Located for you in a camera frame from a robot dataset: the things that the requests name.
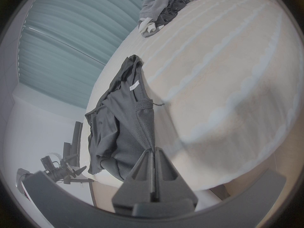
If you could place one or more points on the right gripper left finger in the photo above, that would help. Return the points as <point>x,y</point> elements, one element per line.
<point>133,193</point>

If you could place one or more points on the bed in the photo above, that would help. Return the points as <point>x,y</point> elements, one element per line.
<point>213,91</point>

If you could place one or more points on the pile of clothes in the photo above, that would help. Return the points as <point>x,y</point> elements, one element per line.
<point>156,11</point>

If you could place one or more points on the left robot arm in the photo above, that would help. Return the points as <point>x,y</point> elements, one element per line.
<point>61,172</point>

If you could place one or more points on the black T-shirt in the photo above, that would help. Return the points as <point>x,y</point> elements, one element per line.
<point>125,127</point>

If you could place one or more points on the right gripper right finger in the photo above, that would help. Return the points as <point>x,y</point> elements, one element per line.
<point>175,191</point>

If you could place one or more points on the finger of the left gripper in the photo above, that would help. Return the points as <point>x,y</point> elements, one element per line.
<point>80,170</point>

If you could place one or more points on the black chest of drawers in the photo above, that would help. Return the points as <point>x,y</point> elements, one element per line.
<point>78,136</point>

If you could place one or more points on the black dressing table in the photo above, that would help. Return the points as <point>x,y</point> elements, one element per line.
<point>67,151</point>

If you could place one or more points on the blue-green curtain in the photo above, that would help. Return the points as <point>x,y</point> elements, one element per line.
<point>83,20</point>
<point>59,68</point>

